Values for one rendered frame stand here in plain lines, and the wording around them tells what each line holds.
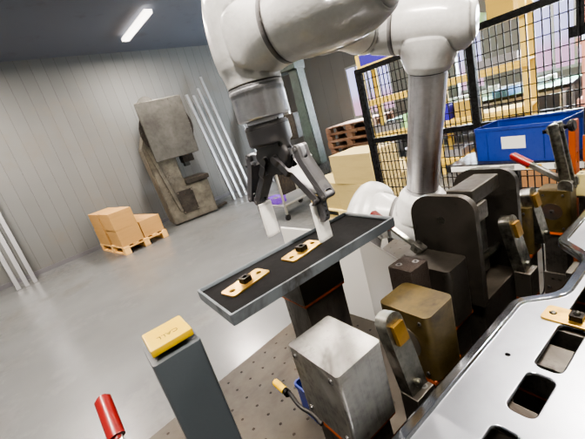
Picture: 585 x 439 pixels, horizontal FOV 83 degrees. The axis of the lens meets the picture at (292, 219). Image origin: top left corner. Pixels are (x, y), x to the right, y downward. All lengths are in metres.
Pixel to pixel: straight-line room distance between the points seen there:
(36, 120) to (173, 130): 2.32
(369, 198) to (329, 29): 0.86
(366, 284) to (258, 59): 0.78
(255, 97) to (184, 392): 0.44
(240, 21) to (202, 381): 0.51
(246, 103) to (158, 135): 6.14
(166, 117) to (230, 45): 6.21
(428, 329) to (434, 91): 0.68
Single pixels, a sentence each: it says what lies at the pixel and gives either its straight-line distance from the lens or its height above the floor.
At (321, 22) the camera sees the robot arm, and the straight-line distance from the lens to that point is 0.47.
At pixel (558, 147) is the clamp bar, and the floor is 1.16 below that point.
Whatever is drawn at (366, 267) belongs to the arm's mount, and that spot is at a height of 0.90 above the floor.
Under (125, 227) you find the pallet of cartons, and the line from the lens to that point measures 6.22.
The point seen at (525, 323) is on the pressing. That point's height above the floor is 1.00.
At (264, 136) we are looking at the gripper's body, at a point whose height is 1.38.
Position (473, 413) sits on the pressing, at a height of 1.00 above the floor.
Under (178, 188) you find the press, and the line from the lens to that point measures 6.97.
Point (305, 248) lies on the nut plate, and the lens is 0.62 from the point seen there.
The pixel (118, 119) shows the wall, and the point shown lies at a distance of 7.83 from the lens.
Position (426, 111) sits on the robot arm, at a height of 1.32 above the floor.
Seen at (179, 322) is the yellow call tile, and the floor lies 1.16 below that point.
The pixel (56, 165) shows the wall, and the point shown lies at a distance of 7.49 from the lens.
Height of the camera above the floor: 1.40
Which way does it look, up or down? 16 degrees down
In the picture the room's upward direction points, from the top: 16 degrees counter-clockwise
